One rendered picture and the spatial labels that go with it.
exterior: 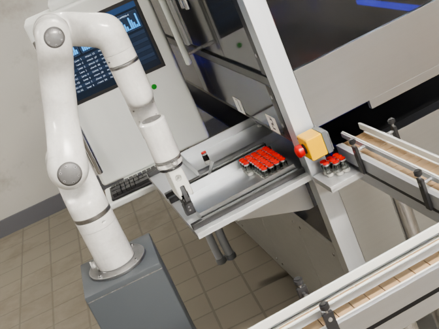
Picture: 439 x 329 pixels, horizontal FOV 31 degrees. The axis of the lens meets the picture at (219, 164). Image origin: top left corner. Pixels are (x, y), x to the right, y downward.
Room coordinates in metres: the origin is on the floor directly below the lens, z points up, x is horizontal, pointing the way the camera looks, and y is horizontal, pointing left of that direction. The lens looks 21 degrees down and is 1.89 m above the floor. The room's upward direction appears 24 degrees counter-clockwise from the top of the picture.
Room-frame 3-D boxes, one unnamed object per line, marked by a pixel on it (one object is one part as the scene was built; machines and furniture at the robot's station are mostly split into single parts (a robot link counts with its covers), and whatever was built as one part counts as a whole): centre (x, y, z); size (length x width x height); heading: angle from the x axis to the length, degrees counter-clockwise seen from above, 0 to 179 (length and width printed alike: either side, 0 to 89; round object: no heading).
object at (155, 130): (2.32, 0.14, 1.17); 0.09 x 0.08 x 0.13; 7
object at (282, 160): (2.44, -0.18, 0.90); 0.18 x 0.02 x 0.05; 11
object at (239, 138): (2.77, -0.06, 0.90); 0.34 x 0.26 x 0.04; 100
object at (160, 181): (2.59, -0.03, 0.87); 0.70 x 0.48 x 0.02; 10
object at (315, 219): (3.29, -0.06, 0.73); 1.98 x 0.01 x 0.25; 10
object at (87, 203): (2.31, 0.42, 1.16); 0.19 x 0.12 x 0.24; 7
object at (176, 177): (2.31, 0.14, 1.03); 0.10 x 0.07 x 0.11; 10
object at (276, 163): (2.44, -0.16, 0.90); 0.18 x 0.02 x 0.05; 11
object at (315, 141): (2.21, -0.29, 0.99); 0.08 x 0.07 x 0.07; 100
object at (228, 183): (2.41, -0.03, 0.90); 0.34 x 0.26 x 0.04; 101
